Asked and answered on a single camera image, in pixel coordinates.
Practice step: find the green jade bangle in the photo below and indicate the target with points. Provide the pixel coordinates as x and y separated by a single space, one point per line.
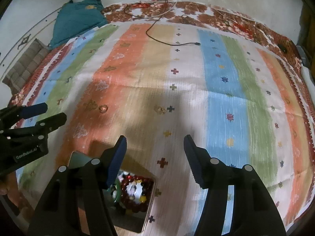
116 191

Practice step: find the striped colourful blanket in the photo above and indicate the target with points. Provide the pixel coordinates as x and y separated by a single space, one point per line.
236 99

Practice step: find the wooden jewelry box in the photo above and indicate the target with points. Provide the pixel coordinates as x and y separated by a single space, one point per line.
138 185

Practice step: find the grey striped cushion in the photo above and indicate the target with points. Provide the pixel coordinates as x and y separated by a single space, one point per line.
19 74

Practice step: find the teal pillow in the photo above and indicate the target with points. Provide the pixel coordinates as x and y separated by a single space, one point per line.
76 18

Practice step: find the brown floral bedsheet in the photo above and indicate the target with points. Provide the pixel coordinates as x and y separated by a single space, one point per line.
195 14

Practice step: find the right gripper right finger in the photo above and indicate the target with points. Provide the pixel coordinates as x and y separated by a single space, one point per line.
236 197

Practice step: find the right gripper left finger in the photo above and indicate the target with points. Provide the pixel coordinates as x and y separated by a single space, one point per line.
57 212

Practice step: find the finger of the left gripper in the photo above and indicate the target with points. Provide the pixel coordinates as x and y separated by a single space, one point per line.
27 112
50 124

